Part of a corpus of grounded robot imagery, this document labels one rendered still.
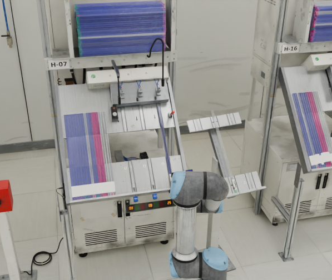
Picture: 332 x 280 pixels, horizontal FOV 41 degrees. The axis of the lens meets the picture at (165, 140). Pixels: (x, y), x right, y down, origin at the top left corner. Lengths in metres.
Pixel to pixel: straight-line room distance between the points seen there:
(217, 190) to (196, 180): 0.10
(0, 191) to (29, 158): 1.84
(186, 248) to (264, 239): 1.48
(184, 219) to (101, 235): 1.26
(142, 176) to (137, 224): 0.59
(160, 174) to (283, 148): 1.07
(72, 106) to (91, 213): 0.72
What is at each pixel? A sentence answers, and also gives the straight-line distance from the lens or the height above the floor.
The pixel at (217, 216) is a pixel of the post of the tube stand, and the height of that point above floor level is 0.41.
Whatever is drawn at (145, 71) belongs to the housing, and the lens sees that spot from 2.69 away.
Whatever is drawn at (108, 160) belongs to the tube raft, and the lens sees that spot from 2.53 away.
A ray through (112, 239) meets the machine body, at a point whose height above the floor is 0.15.
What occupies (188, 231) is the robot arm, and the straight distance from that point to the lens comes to 1.92.
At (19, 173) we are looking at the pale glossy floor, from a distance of 4.20.
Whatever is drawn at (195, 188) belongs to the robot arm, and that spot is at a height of 1.16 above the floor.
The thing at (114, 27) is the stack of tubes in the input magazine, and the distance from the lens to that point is 2.56.
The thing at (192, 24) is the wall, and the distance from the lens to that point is 4.28.
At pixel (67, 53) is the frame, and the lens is 2.67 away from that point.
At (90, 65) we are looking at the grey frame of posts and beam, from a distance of 2.64.
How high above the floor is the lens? 2.17
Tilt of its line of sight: 28 degrees down
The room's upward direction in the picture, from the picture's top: straight up
